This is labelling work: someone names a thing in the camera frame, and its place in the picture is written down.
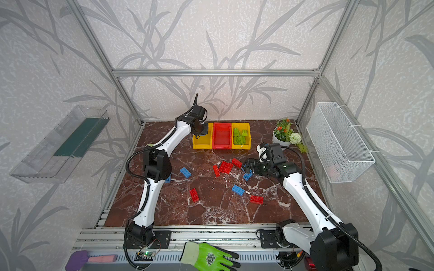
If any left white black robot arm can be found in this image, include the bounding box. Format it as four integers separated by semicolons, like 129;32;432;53
124;105;209;246

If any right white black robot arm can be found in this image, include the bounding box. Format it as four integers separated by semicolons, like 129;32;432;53
242;143;383;271

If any red lego top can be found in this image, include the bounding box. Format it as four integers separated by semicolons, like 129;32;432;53
232;158;243;168

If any red lego center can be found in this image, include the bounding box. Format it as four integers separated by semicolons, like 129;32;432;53
219;161;234;175

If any left yellow bin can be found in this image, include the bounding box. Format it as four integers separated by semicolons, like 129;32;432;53
192;123;214;149

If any yellow bin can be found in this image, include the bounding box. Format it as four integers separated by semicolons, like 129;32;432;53
231;123;252;150
192;123;214;149

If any red middle bin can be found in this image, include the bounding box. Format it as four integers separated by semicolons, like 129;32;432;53
212;123;232;150

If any white potted flower plant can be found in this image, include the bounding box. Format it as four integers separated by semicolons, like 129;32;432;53
272;119;308;154

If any right yellow bin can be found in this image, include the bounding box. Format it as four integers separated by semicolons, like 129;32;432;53
231;123;252;150

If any red lego upright narrow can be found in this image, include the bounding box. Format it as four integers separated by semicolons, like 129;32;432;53
213;165;220;177

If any red lego front right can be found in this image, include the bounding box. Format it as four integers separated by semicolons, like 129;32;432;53
250;195;264;205

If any red lego front left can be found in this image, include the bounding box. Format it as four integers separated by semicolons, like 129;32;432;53
189;189;200;203

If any green work glove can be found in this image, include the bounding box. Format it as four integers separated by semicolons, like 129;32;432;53
180;241;241;271

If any red metallic tool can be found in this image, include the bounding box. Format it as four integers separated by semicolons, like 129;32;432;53
304;257;316;271

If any green circuit board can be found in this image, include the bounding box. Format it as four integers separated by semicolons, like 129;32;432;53
134;251;157;262

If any purple pink brush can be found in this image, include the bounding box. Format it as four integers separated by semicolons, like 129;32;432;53
65;250;117;271

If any white wire mesh basket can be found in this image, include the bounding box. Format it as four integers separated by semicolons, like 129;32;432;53
307;102;375;184

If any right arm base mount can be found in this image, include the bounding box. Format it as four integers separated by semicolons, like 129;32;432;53
256;229;302;251

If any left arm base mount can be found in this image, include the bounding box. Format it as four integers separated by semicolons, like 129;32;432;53
123;222;172;249

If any clear plastic wall shelf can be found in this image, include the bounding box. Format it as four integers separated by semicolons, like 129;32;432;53
10;106;110;184

